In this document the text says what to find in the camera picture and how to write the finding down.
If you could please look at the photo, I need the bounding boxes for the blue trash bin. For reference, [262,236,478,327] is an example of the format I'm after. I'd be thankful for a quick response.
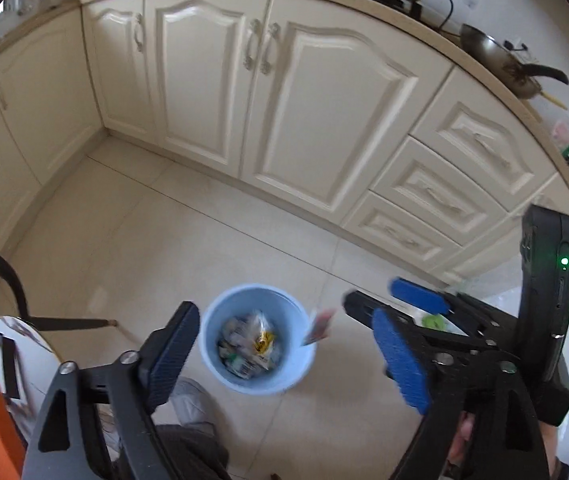
[199,284,316,396]

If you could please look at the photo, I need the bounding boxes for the person's right hand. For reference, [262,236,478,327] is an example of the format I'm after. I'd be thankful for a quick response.
[446,410,563,480]

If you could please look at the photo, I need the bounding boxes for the grey slipper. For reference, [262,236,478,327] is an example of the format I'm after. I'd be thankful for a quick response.
[170,378,218,437]

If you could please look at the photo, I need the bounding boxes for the white stool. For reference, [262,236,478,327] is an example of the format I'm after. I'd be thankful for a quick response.
[0,315,61,445]

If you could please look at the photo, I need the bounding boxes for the cream lower cabinets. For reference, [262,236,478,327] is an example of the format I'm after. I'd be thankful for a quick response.
[0,0,569,283]

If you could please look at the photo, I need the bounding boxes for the frying pan with handle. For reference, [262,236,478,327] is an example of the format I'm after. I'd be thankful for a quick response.
[460,24,569,110]

